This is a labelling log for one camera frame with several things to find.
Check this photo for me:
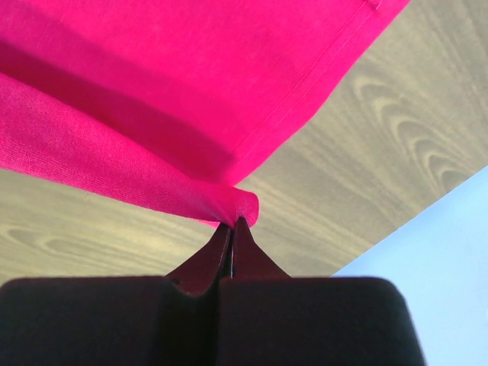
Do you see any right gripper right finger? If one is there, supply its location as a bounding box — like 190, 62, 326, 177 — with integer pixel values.
220, 219, 425, 365

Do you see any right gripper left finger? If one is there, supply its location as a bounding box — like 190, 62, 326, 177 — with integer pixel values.
1, 225, 231, 365

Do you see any pink t shirt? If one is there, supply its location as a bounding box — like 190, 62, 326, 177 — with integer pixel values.
1, 0, 406, 225

